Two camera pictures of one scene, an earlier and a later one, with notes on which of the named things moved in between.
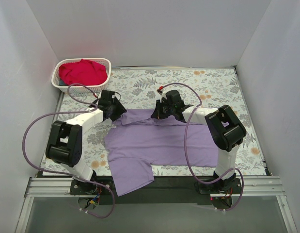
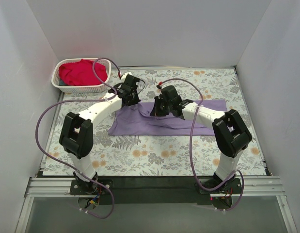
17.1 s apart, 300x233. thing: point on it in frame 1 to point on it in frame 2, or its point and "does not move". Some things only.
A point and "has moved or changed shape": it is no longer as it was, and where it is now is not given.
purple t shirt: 139,141 has moved or changed shape
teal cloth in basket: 62,83 does not move
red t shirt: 84,72 does not move
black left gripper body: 118,111 to 130,97
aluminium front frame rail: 249,186 does not move
